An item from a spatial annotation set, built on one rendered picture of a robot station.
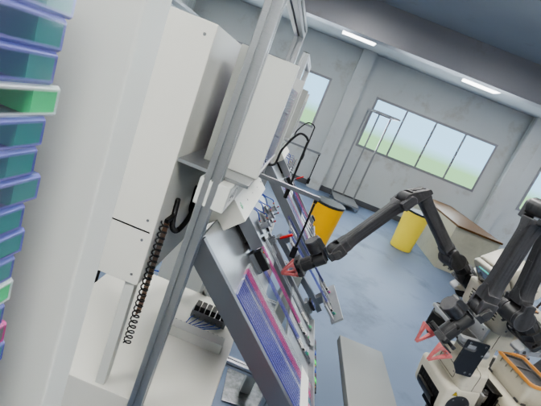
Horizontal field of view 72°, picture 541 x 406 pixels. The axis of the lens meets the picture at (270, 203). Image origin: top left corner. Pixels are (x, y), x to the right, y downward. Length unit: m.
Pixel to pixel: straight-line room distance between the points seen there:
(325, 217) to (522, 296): 3.26
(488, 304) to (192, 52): 1.21
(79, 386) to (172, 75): 0.98
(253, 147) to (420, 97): 7.76
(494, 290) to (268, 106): 0.97
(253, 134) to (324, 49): 7.49
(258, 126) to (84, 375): 0.94
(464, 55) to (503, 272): 4.20
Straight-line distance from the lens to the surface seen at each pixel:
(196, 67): 0.96
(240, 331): 1.11
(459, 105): 8.92
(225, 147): 0.91
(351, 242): 1.62
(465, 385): 1.89
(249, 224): 1.31
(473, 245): 6.84
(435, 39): 5.35
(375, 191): 8.71
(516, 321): 1.56
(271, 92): 1.02
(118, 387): 1.40
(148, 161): 1.01
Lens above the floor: 1.63
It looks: 16 degrees down
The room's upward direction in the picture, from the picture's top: 22 degrees clockwise
